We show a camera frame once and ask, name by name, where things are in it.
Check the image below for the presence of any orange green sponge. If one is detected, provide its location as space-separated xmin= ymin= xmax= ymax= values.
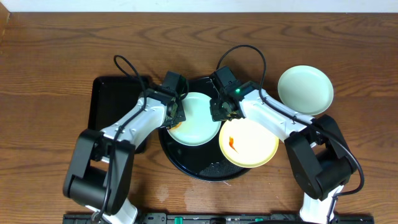
xmin=170 ymin=122 xmax=182 ymax=130

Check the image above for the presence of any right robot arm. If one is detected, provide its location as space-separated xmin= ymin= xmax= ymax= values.
xmin=210 ymin=81 xmax=364 ymax=223

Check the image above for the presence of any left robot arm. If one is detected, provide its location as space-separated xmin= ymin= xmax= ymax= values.
xmin=63 ymin=89 xmax=185 ymax=223

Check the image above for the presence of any round black tray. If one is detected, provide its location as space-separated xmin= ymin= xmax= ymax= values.
xmin=157 ymin=76 xmax=259 ymax=182

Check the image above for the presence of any light blue plate back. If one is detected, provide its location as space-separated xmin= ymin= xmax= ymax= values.
xmin=168 ymin=92 xmax=221 ymax=146

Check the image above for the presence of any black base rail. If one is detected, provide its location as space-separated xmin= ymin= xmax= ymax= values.
xmin=62 ymin=213 xmax=375 ymax=224

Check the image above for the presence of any rectangular black tray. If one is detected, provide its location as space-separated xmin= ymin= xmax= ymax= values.
xmin=87 ymin=75 xmax=153 ymax=155

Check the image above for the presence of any yellow plate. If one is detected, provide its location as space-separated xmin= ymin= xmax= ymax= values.
xmin=219 ymin=119 xmax=279 ymax=168

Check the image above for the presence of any light blue plate front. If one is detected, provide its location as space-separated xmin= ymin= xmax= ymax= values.
xmin=277 ymin=65 xmax=334 ymax=115

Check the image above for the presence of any light blue plate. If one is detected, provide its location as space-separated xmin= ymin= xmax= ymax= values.
xmin=277 ymin=65 xmax=334 ymax=115
xmin=168 ymin=92 xmax=221 ymax=146

